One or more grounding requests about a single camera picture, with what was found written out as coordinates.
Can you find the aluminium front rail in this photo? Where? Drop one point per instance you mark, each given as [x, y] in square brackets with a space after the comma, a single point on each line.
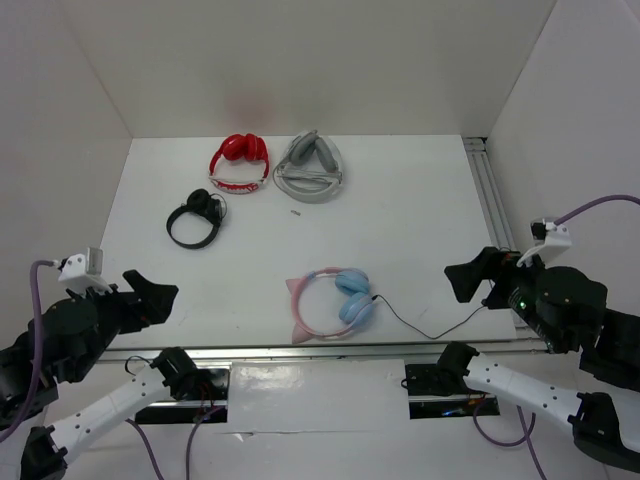
[336, 351]

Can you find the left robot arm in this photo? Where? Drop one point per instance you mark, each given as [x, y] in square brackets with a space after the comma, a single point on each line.
[62, 344]

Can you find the pink blue cat-ear headphones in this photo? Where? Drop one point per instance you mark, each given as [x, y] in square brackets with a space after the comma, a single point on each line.
[329, 303]

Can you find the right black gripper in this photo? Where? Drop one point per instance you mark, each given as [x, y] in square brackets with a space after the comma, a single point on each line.
[461, 276]

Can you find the red headphones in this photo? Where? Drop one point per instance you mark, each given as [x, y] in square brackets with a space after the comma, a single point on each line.
[240, 165]

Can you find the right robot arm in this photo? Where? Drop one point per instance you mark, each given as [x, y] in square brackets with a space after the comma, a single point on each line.
[569, 313]

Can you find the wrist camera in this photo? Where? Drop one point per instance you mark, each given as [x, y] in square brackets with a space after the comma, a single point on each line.
[81, 273]
[551, 239]

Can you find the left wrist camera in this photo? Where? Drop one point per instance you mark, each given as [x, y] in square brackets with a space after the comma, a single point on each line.
[81, 273]

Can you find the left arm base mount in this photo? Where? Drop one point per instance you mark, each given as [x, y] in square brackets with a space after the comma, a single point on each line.
[209, 393]

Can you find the grey white headphones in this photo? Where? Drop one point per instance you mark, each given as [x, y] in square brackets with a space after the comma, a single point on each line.
[311, 169]

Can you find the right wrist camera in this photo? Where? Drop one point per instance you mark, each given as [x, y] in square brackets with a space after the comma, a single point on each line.
[551, 239]

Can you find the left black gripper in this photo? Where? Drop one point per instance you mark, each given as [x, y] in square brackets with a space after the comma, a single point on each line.
[157, 300]

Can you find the aluminium side rail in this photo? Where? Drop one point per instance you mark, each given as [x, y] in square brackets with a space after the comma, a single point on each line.
[488, 193]

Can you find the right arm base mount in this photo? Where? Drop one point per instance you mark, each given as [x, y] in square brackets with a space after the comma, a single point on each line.
[433, 394]

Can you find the black headphones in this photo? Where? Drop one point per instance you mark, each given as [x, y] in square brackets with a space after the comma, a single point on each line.
[205, 210]

